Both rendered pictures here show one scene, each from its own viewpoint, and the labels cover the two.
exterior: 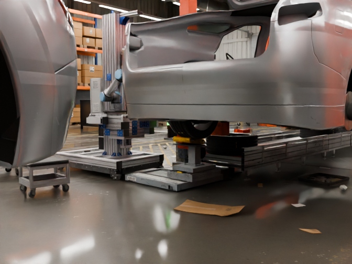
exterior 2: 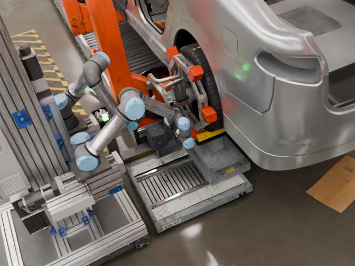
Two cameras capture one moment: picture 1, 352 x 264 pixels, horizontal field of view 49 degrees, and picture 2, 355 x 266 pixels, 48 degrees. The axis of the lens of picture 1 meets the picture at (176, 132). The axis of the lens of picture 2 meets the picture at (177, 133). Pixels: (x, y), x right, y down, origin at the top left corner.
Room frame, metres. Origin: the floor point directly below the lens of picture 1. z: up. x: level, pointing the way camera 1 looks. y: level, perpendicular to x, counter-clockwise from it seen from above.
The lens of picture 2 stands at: (3.31, 2.11, 2.49)
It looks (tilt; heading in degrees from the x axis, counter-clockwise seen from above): 39 degrees down; 300
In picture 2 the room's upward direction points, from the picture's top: 10 degrees counter-clockwise
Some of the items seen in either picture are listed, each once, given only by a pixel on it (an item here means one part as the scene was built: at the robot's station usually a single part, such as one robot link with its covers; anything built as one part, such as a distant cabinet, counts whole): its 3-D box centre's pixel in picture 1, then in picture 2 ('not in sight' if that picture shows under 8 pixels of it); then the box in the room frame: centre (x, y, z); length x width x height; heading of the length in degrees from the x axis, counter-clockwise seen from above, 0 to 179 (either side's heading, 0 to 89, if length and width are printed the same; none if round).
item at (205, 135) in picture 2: (182, 139); (212, 132); (4.26, -0.07, 0.51); 0.29 x 0.06 x 0.06; 47
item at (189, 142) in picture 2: not in sight; (186, 139); (4.23, 0.41, 0.85); 0.11 x 0.08 x 0.09; 138
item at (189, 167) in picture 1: (194, 156); (214, 139); (4.30, -0.21, 0.32); 0.40 x 0.30 x 0.28; 137
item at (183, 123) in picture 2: not in sight; (183, 125); (4.24, 0.39, 0.95); 0.11 x 0.08 x 0.11; 134
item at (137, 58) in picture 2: (266, 155); (136, 72); (5.67, -1.32, 0.14); 2.47 x 0.85 x 0.27; 137
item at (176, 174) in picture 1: (194, 173); (216, 156); (4.30, -0.21, 0.13); 0.50 x 0.36 x 0.10; 137
